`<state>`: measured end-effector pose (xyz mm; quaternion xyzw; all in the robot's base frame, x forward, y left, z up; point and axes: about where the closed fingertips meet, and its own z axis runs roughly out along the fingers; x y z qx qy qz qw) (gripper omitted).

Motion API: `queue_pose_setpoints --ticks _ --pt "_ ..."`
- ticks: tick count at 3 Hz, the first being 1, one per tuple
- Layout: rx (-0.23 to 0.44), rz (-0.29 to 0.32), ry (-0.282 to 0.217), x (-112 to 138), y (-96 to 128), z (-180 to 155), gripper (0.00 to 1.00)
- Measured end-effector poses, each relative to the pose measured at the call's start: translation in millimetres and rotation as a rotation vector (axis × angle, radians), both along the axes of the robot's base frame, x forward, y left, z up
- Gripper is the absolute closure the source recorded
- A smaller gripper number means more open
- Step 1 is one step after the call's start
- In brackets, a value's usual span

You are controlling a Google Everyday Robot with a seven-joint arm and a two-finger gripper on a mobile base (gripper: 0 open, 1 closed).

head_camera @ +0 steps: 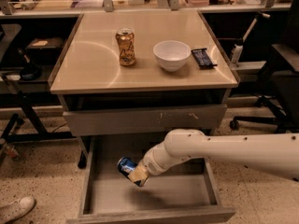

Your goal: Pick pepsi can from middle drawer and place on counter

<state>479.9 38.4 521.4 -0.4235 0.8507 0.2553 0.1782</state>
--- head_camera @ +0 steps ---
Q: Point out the white sneaker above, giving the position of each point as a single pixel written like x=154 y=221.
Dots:
x=16 y=209

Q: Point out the grey drawer cabinet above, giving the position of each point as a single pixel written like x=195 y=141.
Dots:
x=90 y=76

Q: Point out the white handled tool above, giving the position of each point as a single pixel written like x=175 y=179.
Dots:
x=239 y=43

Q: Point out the grey open middle drawer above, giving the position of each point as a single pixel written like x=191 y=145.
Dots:
x=186 y=194

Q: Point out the white bowl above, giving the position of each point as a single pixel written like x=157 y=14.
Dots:
x=171 y=55

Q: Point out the dark round object on shelf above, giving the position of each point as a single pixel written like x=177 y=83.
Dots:
x=30 y=71

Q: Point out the black desk frame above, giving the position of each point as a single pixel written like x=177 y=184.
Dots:
x=8 y=34

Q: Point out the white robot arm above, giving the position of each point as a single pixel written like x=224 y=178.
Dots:
x=275 y=154

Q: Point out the grey top drawer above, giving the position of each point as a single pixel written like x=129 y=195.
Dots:
x=144 y=120

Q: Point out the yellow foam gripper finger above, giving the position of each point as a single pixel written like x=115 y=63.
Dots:
x=139 y=175

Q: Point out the gold soda can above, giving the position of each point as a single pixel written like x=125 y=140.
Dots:
x=125 y=39

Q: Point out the black box on shelf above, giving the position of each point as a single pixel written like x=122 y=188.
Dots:
x=45 y=46

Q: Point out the dark blue snack bar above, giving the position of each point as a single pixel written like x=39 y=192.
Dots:
x=202 y=58

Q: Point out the blue pepsi can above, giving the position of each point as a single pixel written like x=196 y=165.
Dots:
x=125 y=166

